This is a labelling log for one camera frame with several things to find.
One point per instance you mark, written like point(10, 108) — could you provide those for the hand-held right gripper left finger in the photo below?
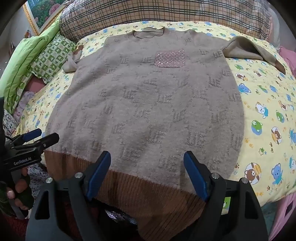
point(101, 172)

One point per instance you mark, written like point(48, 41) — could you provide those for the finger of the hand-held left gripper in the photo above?
point(49, 140)
point(32, 135)

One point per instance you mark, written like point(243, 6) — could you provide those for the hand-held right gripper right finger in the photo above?
point(196, 172)

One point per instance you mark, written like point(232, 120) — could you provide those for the beige knitted sweater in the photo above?
point(148, 104)

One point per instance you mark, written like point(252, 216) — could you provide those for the person's left hand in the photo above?
point(21, 185)

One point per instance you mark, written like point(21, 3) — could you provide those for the black white floral cloth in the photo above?
point(10, 122)

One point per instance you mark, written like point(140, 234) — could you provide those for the lilac floral cloth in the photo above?
point(23, 104)

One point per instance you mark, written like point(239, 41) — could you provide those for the dark sparkly cloth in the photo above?
point(118, 217)

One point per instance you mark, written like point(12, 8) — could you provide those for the pink pillow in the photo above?
point(34, 84)

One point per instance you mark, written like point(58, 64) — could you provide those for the green quilt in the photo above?
point(23, 58)

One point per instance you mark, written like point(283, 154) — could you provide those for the green frog print pillow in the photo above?
point(50, 58)

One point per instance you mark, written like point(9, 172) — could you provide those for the yellow bear print bedsheet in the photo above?
point(261, 97)

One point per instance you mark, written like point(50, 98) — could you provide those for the gold framed picture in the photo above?
point(44, 11)

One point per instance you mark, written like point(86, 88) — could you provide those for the pink blanket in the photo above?
point(289, 58)

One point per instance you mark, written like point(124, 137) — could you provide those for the brown plaid quilt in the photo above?
point(161, 11)

